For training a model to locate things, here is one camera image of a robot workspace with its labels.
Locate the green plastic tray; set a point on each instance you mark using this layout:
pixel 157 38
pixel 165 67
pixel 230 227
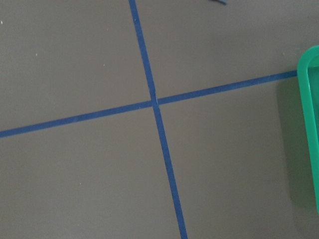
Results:
pixel 308 79

